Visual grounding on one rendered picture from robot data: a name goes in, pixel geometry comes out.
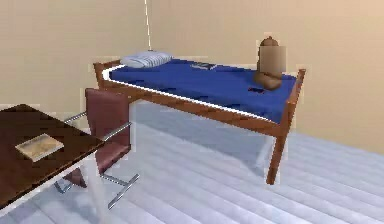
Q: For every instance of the dark brown wooden table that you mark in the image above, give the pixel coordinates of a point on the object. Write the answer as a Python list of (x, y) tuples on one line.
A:
[(30, 160)]

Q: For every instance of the maroon chair with metal frame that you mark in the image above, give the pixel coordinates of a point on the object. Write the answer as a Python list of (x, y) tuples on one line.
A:
[(108, 123)]

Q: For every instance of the brown teddy bear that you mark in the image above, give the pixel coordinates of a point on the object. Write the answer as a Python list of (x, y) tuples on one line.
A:
[(270, 66)]

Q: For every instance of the dark flat book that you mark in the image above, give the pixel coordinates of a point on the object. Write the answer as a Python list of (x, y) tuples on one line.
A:
[(203, 66)]

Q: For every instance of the tan flat book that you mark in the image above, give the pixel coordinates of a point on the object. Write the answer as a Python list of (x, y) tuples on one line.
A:
[(39, 146)]

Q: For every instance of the blue bed with wooden frame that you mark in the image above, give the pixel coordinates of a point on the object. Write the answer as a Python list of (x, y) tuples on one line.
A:
[(213, 86)]

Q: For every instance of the white striped pillow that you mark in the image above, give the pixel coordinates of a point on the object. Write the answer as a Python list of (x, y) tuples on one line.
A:
[(146, 59)]

